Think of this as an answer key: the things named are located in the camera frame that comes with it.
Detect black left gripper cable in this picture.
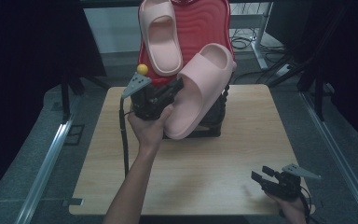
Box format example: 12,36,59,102
118,94,134,179

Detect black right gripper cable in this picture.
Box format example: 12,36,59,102
298,186,314,224

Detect black floor cables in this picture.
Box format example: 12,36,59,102
230,27,290,86

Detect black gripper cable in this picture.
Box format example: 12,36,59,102
298,186,314,224
118,94,134,179

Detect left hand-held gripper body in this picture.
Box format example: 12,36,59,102
120,72,165,121

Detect metal floor rail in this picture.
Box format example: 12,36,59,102
299,91,358,224
13,119,76,224

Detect black stand legs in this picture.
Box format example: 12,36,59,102
60,69,111,124
267,46,337,123

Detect white desk frame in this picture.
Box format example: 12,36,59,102
229,2,276,71

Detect red two-tier shoe rack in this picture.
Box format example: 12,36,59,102
136,0,238,140

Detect white power strip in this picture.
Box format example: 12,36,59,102
273,63,294,78

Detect person's left hand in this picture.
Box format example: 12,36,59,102
127,104,175,151

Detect pink slipper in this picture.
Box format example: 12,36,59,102
162,42,236,141
138,0,185,77

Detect person's right hand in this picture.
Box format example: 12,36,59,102
265,191,308,219

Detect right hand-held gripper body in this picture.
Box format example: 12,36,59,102
261,163,323,201

